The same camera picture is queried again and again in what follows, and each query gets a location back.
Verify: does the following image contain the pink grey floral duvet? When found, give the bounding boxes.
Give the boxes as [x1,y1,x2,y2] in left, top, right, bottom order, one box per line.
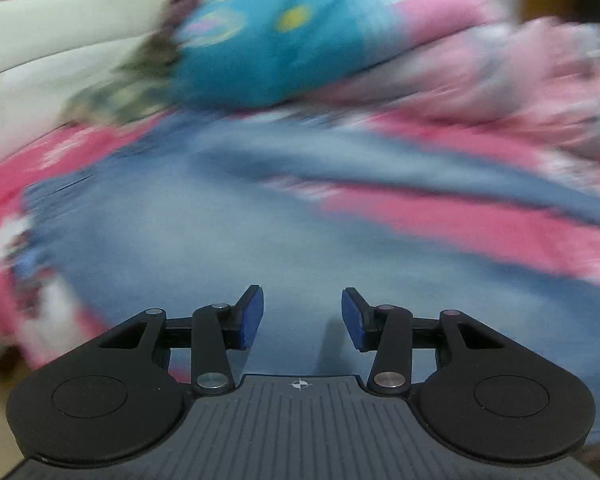
[325,0,600,181]

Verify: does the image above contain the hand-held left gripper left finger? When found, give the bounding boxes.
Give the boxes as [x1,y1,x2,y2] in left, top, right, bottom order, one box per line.
[98,285,264,396]

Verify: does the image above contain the pink floral blanket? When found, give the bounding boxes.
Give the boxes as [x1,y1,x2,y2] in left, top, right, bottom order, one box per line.
[0,110,600,381]

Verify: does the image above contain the blue denim jeans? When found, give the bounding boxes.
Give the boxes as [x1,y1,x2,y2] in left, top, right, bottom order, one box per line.
[20,110,600,461]

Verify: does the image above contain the brown fuzzy cloth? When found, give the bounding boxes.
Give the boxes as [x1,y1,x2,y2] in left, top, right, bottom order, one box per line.
[157,0,208,31]

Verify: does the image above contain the checkered pillow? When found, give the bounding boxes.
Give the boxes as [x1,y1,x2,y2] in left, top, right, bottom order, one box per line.
[60,25,191,126]

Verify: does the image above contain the teal blue garment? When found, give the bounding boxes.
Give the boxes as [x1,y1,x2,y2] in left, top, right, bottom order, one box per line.
[172,0,406,111]

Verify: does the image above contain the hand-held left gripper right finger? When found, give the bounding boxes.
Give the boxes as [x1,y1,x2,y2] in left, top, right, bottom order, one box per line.
[341,287,506,396]

